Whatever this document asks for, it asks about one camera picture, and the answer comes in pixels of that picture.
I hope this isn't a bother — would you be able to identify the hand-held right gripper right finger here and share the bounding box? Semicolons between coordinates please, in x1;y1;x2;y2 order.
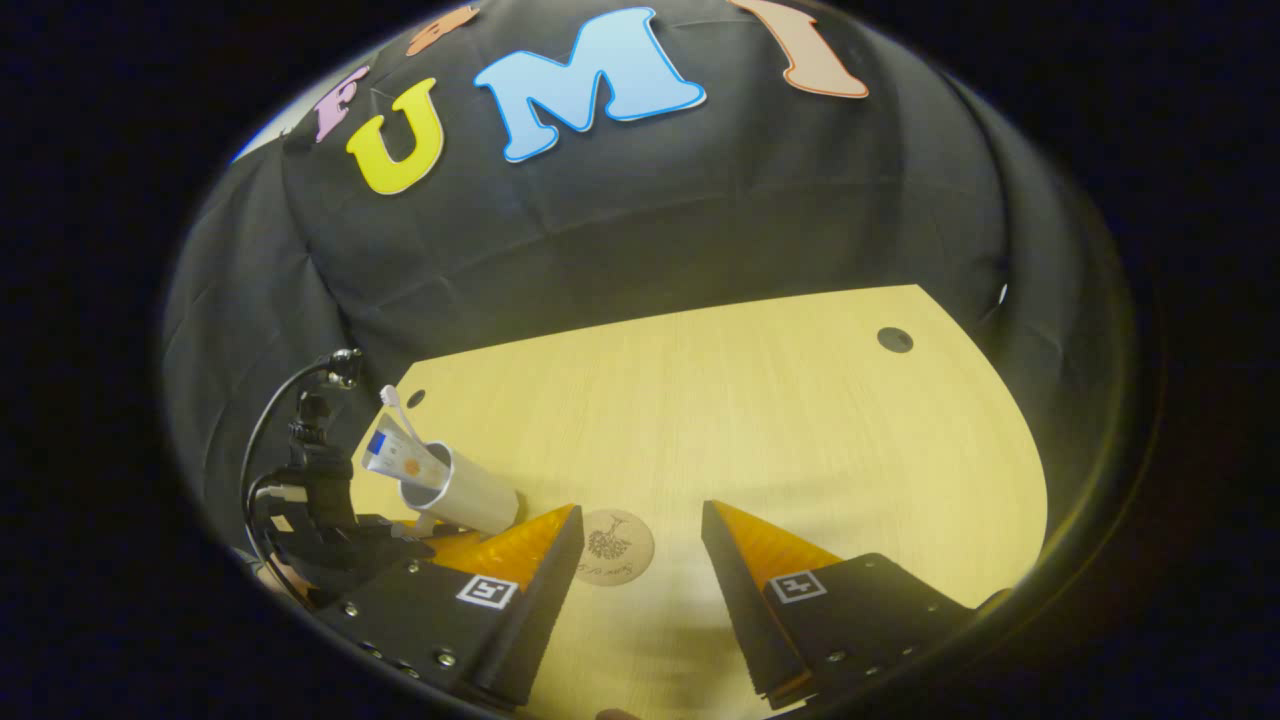
700;499;986;713

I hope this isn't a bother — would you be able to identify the round cork coaster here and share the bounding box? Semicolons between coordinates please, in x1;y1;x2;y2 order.
575;509;656;587

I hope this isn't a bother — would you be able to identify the white toothpaste tube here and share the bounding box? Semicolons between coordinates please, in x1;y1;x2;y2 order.
362;416;453;491

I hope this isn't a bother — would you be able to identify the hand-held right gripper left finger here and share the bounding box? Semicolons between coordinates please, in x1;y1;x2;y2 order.
312;502;587;711

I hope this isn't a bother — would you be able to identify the white toothbrush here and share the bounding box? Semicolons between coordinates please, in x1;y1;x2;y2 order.
380;385;433;453

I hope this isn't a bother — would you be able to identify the light wooden desktop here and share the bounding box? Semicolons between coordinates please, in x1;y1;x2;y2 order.
350;284;1049;720

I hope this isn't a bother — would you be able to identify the thin black cable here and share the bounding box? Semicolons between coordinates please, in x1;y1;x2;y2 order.
240;360;336;571

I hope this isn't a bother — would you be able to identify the black backdrop cloth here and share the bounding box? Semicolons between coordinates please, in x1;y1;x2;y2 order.
160;0;1136;561

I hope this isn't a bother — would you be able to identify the white cup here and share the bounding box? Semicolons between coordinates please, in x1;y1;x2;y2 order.
398;440;522;538

